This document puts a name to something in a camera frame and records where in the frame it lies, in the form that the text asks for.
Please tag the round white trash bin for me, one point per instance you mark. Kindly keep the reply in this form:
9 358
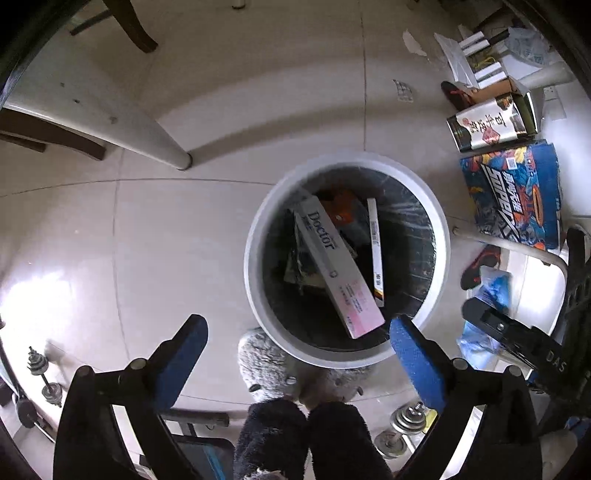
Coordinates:
258 258

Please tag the white table leg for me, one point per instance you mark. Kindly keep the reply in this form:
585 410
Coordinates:
92 101

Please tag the torn paper scrap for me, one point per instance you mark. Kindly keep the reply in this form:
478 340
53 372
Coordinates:
413 42

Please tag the white pink long box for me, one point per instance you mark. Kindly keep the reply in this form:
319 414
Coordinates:
337 267

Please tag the metal dumbbell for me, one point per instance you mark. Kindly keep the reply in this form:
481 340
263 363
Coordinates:
406 424
44 378

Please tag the stack of white boxes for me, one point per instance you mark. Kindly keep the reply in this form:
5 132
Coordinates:
482 60

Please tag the long narrow white box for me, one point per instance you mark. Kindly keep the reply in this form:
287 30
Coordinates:
375 249

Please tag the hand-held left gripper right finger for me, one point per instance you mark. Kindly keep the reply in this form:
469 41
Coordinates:
415 364

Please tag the person's dark fluffy leg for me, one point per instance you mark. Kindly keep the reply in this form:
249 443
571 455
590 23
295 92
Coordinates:
270 438
346 443

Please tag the colourful blue printed box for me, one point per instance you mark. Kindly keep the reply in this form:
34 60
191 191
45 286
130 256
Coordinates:
512 194

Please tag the clear printed plastic bag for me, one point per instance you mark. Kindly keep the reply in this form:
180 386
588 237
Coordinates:
528 46

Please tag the grey fluffy slipper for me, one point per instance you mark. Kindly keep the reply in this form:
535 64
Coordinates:
265 360
332 383

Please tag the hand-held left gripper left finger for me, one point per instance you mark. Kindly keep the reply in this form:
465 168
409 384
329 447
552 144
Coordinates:
182 364

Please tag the dark wooden chair leg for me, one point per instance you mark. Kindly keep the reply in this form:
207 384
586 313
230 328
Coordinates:
134 27

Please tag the white metal chair frame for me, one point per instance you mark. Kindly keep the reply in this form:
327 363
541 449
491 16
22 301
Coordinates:
508 244

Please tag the red black sandal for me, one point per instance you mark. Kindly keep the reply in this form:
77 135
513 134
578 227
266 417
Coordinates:
457 94
480 267

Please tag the blue wrapper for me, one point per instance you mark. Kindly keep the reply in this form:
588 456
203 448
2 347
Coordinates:
496 286

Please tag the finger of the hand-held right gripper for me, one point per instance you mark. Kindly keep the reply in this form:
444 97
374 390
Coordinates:
498 327

